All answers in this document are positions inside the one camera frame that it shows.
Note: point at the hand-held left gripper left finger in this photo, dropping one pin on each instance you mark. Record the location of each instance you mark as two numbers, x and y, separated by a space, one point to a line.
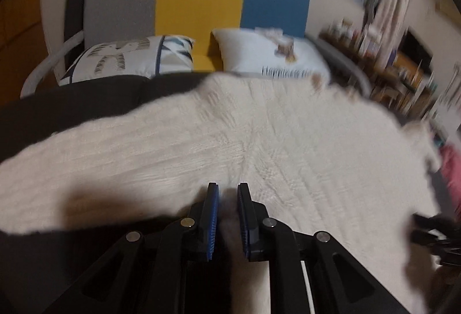
212 224

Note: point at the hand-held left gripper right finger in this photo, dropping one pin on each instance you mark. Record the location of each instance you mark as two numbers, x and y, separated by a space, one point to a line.
245 224

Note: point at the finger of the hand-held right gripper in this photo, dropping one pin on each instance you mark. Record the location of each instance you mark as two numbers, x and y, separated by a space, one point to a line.
423 219
423 237

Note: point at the cream knit sweater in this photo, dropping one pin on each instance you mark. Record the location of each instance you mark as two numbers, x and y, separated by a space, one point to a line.
252 141

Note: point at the wooden desk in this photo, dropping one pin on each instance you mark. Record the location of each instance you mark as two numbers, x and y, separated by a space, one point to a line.
396 83

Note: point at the black television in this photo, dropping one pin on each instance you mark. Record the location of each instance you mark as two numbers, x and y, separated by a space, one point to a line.
416 45

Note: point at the geometric print cushion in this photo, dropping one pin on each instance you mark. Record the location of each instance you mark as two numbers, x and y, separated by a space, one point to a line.
122 58

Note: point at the red quilt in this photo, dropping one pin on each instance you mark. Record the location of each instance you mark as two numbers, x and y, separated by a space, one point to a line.
452 170

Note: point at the deer print white cushion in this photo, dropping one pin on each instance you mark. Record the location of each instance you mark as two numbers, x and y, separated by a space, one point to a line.
259 54

